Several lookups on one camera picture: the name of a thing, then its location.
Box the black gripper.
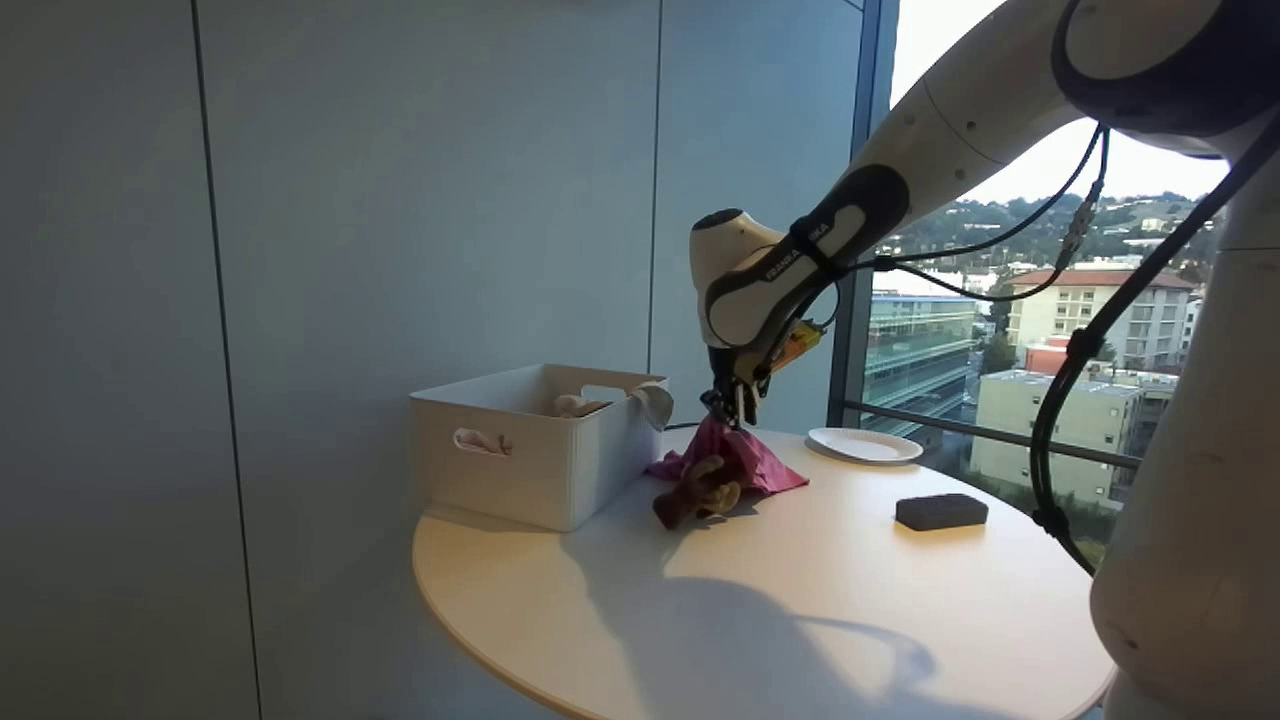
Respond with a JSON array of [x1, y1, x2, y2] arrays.
[[699, 342, 781, 432]]

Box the pink cloth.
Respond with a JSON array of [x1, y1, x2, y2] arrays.
[[645, 412, 811, 506]]

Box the brown plush toy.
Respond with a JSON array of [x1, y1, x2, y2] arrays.
[[650, 456, 749, 533]]

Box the beige cloth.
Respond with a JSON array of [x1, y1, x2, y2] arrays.
[[550, 377, 676, 432]]

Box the white paper plate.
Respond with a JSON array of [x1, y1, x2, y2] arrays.
[[806, 425, 929, 469]]

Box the white plastic storage bin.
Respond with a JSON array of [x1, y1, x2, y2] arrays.
[[409, 360, 676, 536]]

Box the black rectangular block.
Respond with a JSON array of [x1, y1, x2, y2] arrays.
[[892, 491, 994, 536]]

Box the dark window railing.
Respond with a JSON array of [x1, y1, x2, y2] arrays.
[[844, 396, 1152, 471]]

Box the beige building red roof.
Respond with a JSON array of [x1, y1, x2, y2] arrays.
[[1006, 266, 1207, 377]]

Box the yellow wrist camera board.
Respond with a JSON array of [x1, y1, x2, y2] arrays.
[[763, 318, 828, 377]]

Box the thick black robot hose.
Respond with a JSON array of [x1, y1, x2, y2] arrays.
[[1028, 112, 1280, 579]]

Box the dark window frame post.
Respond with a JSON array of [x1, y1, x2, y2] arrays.
[[825, 0, 906, 432]]

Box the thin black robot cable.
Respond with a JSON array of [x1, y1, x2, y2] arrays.
[[853, 125, 1116, 308]]

